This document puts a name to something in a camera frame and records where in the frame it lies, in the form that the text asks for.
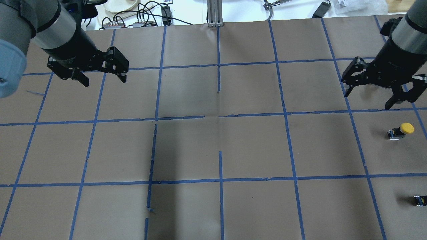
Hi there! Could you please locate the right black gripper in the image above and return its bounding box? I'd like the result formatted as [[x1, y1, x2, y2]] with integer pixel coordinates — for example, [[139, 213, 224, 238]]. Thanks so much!
[[341, 40, 427, 110]]

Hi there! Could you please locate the aluminium frame post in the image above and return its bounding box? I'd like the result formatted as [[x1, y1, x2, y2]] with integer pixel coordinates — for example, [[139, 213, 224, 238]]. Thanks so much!
[[207, 0, 224, 28]]

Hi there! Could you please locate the black power adapter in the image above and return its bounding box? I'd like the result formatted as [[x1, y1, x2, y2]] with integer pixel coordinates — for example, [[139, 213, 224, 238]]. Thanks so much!
[[312, 0, 331, 19]]

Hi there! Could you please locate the yellow push button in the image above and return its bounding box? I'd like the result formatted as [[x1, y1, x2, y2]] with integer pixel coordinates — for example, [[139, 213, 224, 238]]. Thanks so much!
[[388, 122, 415, 140]]

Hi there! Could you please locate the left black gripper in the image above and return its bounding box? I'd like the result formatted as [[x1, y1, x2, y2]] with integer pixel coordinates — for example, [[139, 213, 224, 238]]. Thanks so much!
[[42, 23, 129, 87]]

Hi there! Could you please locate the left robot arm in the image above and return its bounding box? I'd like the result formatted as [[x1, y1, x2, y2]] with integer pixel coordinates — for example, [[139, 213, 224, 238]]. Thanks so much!
[[0, 0, 129, 98]]

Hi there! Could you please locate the plastic bag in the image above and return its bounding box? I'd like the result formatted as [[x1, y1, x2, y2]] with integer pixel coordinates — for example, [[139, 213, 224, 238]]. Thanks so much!
[[331, 0, 388, 16]]

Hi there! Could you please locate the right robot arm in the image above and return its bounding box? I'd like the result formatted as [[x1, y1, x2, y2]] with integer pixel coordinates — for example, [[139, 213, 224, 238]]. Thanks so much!
[[341, 0, 427, 110]]

